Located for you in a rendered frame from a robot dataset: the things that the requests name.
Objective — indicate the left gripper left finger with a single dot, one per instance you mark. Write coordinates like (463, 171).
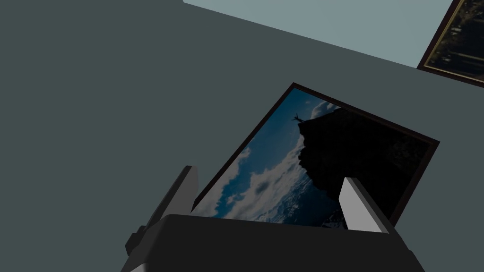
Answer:
(179, 196)

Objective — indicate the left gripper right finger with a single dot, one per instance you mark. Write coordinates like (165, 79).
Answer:
(359, 209)

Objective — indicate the framed sky and cliff picture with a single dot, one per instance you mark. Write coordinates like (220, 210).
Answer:
(287, 166)

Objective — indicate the dark gold-framed picture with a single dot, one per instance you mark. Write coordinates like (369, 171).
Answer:
(459, 41)

